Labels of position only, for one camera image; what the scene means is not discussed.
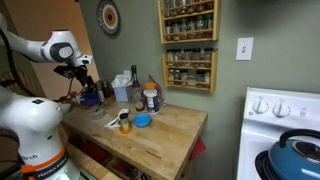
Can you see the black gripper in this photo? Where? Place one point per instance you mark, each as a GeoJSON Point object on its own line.
{"type": "Point", "coordinates": [81, 73]}

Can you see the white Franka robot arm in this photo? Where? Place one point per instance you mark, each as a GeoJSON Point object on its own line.
{"type": "Point", "coordinates": [33, 120]}

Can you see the steel shaker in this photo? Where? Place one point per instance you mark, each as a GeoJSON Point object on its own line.
{"type": "Point", "coordinates": [103, 90]}

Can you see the blue plastic cup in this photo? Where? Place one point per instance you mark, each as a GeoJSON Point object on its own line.
{"type": "Point", "coordinates": [90, 99]}

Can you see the clear plastic cup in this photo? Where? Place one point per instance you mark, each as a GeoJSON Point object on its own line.
{"type": "Point", "coordinates": [96, 115]}

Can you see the blue tissue box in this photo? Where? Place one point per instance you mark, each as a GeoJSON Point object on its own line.
{"type": "Point", "coordinates": [121, 93]}

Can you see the dark glass bottle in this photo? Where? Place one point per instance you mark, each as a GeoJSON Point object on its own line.
{"type": "Point", "coordinates": [134, 75]}

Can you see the tall glass jar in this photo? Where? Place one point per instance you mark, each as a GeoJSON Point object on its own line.
{"type": "Point", "coordinates": [138, 100]}

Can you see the small black-lidded glass jar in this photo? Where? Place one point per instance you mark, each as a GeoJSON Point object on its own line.
{"type": "Point", "coordinates": [125, 122]}

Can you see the small blue bowl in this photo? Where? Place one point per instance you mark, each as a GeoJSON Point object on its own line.
{"type": "Point", "coordinates": [142, 120]}

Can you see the wooden spice rack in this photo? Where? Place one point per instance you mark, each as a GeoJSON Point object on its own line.
{"type": "Point", "coordinates": [216, 23]}
{"type": "Point", "coordinates": [213, 73]}

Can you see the red cloth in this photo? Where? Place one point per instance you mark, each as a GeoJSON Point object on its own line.
{"type": "Point", "coordinates": [199, 148]}

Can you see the white stove knob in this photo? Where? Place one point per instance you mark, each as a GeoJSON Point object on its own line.
{"type": "Point", "coordinates": [260, 106]}
{"type": "Point", "coordinates": [281, 110]}

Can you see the white kitchen stove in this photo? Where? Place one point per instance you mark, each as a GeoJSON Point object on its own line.
{"type": "Point", "coordinates": [256, 133]}

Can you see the black stove burner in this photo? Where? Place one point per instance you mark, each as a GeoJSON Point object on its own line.
{"type": "Point", "coordinates": [261, 165]}

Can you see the blue kettle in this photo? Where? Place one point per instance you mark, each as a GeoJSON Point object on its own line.
{"type": "Point", "coordinates": [290, 163]}

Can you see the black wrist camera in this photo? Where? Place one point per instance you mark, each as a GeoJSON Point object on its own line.
{"type": "Point", "coordinates": [65, 71]}

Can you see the white wall outlet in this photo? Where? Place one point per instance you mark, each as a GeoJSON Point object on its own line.
{"type": "Point", "coordinates": [127, 73]}

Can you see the decorative patterned wall plate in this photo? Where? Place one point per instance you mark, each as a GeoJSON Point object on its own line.
{"type": "Point", "coordinates": [108, 16]}

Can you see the white light switch plate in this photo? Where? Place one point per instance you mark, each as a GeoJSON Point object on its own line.
{"type": "Point", "coordinates": [244, 48]}

